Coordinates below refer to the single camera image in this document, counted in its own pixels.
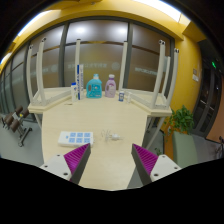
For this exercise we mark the tall blue white box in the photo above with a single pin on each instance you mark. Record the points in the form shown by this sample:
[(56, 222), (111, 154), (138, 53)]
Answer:
[(80, 81)]

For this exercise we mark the upturned beige table white legs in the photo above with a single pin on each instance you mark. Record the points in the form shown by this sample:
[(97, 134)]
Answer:
[(50, 100), (150, 101)]

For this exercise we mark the teal detergent bottle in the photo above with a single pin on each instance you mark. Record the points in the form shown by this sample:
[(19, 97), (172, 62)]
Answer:
[(94, 89)]

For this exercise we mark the green leafy plant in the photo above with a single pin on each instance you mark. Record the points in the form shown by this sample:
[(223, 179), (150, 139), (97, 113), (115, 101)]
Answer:
[(181, 120)]

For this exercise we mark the small white bottle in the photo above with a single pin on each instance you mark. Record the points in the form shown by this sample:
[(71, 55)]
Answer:
[(129, 98)]

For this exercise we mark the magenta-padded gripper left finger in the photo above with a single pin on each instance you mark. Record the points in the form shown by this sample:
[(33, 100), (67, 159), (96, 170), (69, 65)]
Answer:
[(75, 160)]

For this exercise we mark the dark door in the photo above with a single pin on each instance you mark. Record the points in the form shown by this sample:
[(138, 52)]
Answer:
[(208, 103)]

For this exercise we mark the purple detergent bottle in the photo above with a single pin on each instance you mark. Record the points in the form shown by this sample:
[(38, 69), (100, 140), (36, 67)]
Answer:
[(110, 88)]

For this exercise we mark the white charger block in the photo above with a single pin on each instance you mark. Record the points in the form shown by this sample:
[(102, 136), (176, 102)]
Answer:
[(116, 136)]

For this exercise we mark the small blue white jar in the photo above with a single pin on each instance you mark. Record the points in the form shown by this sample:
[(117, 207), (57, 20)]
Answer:
[(121, 96)]

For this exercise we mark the brown padded gym equipment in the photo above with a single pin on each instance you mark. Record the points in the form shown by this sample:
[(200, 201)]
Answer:
[(13, 125)]

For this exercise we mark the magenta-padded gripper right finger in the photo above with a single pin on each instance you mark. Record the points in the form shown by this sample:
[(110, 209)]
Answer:
[(148, 161)]

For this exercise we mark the ceiling light panels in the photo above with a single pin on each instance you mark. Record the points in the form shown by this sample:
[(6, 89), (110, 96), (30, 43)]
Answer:
[(163, 8)]

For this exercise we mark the white bottle blue cap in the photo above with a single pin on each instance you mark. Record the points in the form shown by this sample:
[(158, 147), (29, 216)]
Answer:
[(74, 93)]

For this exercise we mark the pale green planter box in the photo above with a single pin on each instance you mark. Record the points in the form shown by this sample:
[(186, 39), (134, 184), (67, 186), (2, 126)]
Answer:
[(185, 150)]

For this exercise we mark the small wall notice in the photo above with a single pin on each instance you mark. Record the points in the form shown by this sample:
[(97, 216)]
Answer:
[(195, 75)]

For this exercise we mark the green exit sign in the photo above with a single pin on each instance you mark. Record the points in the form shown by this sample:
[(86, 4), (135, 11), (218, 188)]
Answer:
[(214, 64)]

